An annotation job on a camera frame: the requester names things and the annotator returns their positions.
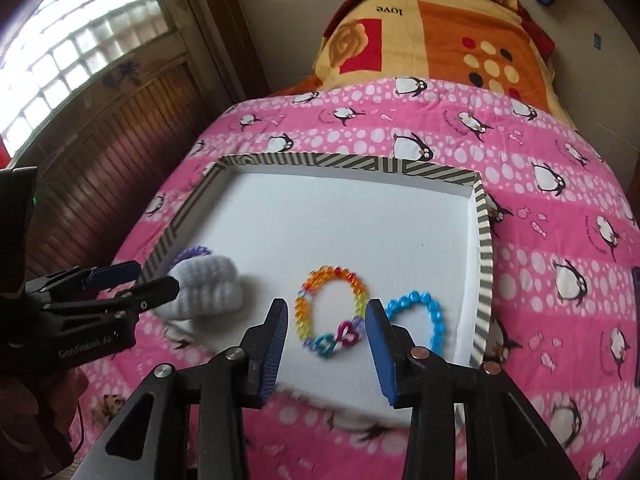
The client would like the white knitted scrunchie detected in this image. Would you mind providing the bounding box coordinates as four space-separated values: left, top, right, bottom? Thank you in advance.
150 255 246 323

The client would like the rainbow bead bracelet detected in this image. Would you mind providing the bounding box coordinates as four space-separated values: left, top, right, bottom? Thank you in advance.
294 266 373 361

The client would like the striped shallow cardboard tray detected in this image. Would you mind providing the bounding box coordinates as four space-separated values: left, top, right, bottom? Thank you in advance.
141 152 497 431

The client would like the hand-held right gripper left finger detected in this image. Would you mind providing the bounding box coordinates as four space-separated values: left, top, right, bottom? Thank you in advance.
75 299 290 480

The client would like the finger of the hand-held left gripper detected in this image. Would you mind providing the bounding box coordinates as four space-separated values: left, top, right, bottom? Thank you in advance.
22 260 143 306
40 276 181 323

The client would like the dark red cloth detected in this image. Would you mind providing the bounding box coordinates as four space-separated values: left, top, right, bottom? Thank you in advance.
517 2 557 61

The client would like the glass block window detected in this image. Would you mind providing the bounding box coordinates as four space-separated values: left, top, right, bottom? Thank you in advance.
0 0 188 161

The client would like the orange patterned fleece blanket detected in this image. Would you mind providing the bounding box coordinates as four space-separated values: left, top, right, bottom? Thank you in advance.
272 0 576 126

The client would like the blue bead bracelet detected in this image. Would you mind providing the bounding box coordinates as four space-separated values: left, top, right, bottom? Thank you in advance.
385 290 447 356

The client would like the thin black cable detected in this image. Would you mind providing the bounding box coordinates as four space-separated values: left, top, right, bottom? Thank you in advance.
70 367 87 461

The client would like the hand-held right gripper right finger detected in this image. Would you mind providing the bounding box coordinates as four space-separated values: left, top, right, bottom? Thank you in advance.
364 298 581 480

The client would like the purple scrunchie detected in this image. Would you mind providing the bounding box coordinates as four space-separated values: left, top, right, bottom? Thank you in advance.
167 245 211 268

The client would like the pink penguin print blanket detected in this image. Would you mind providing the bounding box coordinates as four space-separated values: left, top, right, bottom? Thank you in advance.
75 77 640 480

